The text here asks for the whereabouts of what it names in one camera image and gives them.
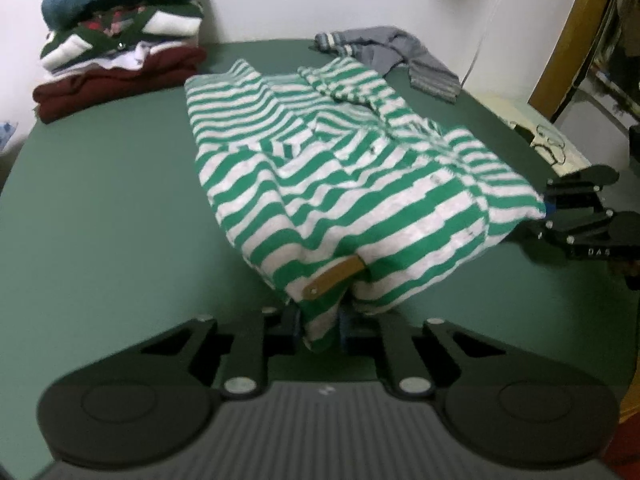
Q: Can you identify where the black charger cable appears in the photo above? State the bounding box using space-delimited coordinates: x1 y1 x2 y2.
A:
531 124 569 165

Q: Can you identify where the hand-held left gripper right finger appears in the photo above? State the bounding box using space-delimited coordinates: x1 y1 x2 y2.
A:
341 310 501 401

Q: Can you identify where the wooden door frame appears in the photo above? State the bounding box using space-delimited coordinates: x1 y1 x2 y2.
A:
530 0 627 124

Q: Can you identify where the blue white checked cloth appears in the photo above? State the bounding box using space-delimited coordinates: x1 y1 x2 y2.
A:
0 120 21 157

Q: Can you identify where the grey sweater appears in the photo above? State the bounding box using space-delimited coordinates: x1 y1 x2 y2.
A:
314 26 453 81

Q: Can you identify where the maroon folded garment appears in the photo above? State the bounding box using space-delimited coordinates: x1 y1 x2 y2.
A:
32 46 208 125

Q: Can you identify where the small table with pale cloth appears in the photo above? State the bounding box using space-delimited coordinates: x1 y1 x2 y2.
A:
462 91 596 182

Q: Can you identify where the white folded garment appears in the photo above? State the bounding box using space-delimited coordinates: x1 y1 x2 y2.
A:
47 42 167 81

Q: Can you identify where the green white striped shirt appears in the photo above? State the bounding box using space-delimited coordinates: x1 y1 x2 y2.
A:
184 56 547 356

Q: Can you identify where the green white folded cardigan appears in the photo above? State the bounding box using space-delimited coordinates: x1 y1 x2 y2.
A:
41 2 204 72

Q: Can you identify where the grey striped cloth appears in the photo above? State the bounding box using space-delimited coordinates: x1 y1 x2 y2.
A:
409 62 461 105

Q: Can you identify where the white wall cable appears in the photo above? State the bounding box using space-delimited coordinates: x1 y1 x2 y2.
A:
462 0 517 86

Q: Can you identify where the dark floral folded garment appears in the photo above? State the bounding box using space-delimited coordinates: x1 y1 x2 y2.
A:
80 7 151 37

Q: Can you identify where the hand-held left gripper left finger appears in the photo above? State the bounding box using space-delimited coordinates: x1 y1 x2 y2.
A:
141 307 303 401

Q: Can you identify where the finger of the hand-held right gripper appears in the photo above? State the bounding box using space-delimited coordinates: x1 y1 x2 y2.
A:
544 172 606 211
520 210 618 256

